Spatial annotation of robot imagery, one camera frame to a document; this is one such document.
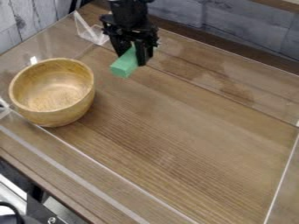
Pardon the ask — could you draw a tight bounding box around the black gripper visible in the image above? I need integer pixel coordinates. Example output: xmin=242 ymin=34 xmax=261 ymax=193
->
xmin=98 ymin=0 xmax=158 ymax=67

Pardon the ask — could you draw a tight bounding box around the green rectangular block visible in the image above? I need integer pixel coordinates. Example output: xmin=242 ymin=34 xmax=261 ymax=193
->
xmin=109 ymin=47 xmax=137 ymax=78

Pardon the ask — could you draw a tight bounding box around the wooden bowl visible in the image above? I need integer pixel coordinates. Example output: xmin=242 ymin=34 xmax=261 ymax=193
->
xmin=7 ymin=58 xmax=94 ymax=127

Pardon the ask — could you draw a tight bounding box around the clear acrylic corner bracket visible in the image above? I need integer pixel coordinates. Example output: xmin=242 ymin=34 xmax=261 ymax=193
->
xmin=73 ymin=10 xmax=108 ymax=46

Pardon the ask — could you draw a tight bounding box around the black metal table bracket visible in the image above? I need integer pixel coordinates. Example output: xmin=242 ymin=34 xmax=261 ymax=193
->
xmin=23 ymin=196 xmax=63 ymax=224

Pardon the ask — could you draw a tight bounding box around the black cable lower left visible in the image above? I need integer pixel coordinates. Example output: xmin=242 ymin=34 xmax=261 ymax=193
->
xmin=0 ymin=200 xmax=22 ymax=224

